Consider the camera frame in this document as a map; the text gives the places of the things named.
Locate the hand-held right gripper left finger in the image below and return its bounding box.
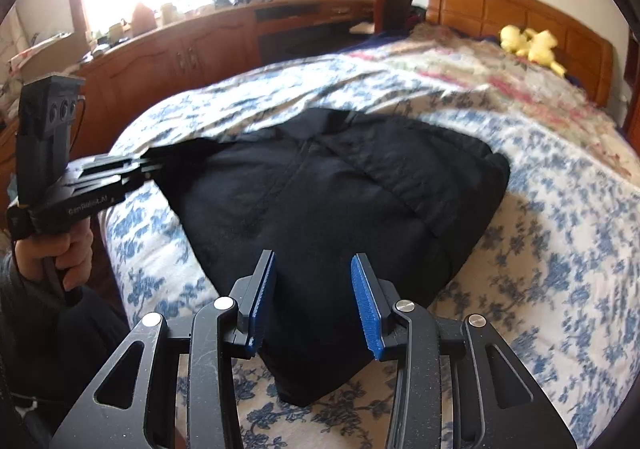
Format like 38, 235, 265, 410
50, 249, 278, 449

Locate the blue floral bed sheet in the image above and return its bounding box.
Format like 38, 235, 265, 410
102, 51, 640, 449

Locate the wooden desk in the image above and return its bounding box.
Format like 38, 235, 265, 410
0, 0, 377, 190

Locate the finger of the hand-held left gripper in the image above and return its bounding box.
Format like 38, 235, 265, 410
70, 169, 162, 194
74, 154, 167, 178

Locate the black coat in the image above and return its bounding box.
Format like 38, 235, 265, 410
147, 107, 512, 408

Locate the person's left hand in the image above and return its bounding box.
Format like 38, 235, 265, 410
13, 227, 94, 292

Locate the wooden chair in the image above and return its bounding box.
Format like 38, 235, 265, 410
374, 0, 419, 36

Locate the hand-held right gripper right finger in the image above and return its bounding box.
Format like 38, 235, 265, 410
350, 253, 592, 449

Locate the person's left forearm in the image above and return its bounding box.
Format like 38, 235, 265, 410
0, 254, 132, 449

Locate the pink floral quilt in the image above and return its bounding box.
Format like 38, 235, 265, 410
310, 23, 627, 166

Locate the yellow plush toy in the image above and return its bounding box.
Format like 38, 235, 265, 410
499, 24, 567, 78

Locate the wooden headboard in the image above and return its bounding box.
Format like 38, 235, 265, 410
427, 0, 615, 108

